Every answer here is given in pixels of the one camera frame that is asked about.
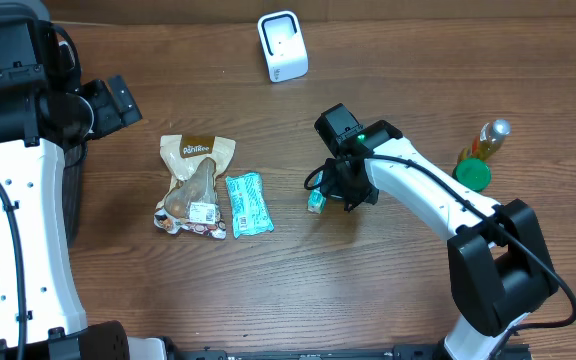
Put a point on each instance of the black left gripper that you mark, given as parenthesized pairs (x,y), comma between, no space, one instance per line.
(107,118)

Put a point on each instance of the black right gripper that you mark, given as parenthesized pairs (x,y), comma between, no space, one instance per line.
(335,189)

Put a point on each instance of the small teal box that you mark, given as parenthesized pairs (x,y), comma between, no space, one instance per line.
(316,200)

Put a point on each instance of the teal snack packet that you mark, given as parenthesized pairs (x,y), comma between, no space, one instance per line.
(249,209)

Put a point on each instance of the green lid jar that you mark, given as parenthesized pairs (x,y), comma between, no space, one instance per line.
(473,174)

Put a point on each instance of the beige Pantree snack pouch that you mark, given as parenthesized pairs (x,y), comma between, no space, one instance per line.
(191,203)

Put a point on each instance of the yellow oil bottle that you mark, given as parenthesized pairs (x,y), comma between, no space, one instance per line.
(487,142)

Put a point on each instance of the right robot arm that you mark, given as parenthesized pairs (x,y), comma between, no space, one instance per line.
(499,265)

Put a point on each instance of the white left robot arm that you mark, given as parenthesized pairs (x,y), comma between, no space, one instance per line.
(42,317)

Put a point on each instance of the white barcode scanner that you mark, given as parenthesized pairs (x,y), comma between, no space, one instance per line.
(283,46)

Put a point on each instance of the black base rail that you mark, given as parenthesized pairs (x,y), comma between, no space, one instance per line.
(400,352)

